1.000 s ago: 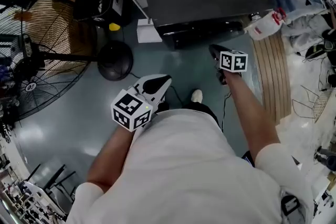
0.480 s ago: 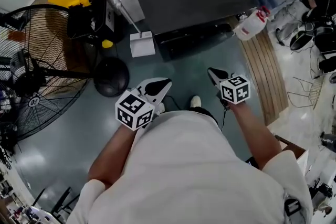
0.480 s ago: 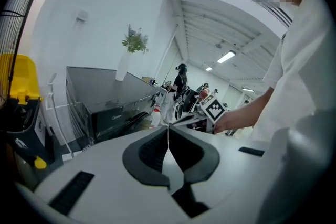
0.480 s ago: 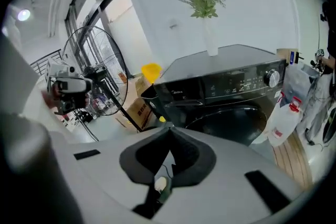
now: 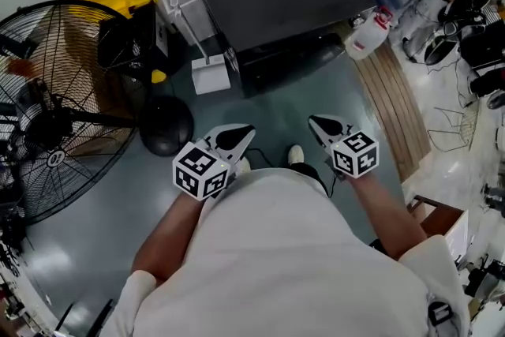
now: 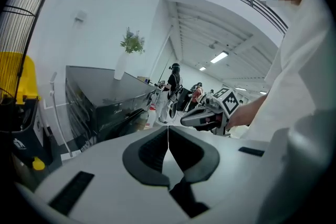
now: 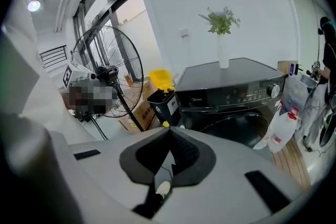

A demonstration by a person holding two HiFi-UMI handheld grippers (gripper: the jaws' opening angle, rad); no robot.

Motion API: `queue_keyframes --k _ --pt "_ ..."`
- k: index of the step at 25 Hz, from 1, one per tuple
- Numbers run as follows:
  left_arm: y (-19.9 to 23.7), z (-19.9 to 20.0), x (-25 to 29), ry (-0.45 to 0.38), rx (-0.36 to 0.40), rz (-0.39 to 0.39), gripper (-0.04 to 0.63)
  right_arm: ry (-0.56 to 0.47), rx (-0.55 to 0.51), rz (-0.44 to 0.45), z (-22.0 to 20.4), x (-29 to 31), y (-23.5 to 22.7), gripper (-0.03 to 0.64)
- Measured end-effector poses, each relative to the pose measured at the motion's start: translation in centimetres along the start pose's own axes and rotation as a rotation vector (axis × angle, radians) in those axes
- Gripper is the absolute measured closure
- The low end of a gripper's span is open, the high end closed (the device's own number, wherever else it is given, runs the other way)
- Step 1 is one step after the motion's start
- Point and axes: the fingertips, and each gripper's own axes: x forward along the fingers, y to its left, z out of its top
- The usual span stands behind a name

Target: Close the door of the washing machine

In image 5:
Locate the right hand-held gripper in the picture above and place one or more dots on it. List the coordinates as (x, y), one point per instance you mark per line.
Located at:
(355, 154)

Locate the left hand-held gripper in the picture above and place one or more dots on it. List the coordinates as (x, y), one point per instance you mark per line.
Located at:
(201, 169)

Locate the person's left forearm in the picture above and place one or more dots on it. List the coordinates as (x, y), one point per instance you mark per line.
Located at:
(169, 237)

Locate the person's right forearm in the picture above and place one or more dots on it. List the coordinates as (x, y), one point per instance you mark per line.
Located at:
(382, 213)

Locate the dark grey washing machine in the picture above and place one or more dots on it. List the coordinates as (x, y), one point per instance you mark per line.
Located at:
(268, 0)

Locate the person's left white shoe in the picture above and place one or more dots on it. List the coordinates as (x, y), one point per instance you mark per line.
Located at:
(244, 165)

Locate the person's white shoe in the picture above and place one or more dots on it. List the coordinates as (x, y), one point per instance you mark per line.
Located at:
(244, 165)
(296, 154)

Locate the person's right white shoe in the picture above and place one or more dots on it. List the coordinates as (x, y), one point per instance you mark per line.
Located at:
(296, 154)

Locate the person's black shorts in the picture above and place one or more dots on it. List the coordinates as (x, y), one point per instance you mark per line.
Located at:
(309, 175)

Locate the black dome base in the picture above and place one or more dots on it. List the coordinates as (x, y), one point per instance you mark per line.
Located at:
(165, 126)

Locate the wooden slat platform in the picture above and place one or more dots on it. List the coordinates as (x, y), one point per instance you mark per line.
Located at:
(394, 102)

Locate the clear red-capped water jug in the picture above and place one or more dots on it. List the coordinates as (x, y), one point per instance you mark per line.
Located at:
(367, 37)

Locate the person's white shirt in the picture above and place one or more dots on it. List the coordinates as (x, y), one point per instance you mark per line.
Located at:
(276, 256)

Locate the wooden table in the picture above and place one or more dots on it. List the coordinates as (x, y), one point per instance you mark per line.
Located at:
(438, 217)

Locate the black box with white label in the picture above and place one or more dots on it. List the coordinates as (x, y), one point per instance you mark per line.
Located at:
(126, 35)

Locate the black equipment case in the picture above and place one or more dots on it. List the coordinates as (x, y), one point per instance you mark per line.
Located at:
(485, 47)
(487, 83)

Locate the brown cardboard box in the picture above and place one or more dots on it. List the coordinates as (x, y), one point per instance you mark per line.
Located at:
(84, 47)

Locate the large black floor fan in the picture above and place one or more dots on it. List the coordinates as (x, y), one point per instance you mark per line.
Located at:
(47, 130)

